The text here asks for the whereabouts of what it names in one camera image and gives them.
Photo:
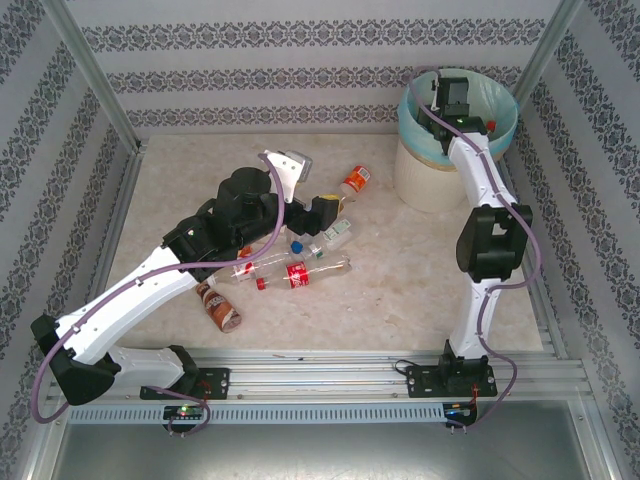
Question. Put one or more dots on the controller board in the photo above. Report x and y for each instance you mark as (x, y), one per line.
(185, 412)
(460, 410)

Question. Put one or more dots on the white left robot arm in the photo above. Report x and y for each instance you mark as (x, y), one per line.
(115, 310)

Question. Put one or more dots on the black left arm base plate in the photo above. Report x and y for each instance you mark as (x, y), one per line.
(215, 382)

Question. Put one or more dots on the brown chocolate drink bottle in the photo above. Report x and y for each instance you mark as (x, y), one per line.
(217, 306)

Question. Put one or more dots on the aluminium front rail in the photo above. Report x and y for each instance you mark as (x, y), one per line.
(320, 375)

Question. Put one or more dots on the green white label bottle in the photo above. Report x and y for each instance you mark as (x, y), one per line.
(337, 232)

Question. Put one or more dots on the orange label bottle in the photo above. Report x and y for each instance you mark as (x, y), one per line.
(356, 179)

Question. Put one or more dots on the left controller board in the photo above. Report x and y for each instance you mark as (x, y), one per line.
(185, 412)

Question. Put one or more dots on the white trash bin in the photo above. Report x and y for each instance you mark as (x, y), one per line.
(502, 100)

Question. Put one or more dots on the right controller board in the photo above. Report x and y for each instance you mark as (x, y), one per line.
(460, 410)

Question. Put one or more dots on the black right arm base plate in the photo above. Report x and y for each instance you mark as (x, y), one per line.
(425, 382)

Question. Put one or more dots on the red white label bottle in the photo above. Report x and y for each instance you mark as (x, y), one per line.
(244, 270)

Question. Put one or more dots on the blue cap clear bottle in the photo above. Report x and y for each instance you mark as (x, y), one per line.
(298, 246)

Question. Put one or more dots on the red cap bottle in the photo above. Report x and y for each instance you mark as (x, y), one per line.
(491, 125)

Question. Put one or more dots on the red label cola bottle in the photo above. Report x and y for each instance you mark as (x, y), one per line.
(300, 273)

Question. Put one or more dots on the tan tape band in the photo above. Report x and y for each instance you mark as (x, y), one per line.
(425, 159)

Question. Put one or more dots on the aluminium frame post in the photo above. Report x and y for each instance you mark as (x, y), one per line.
(547, 45)
(85, 65)

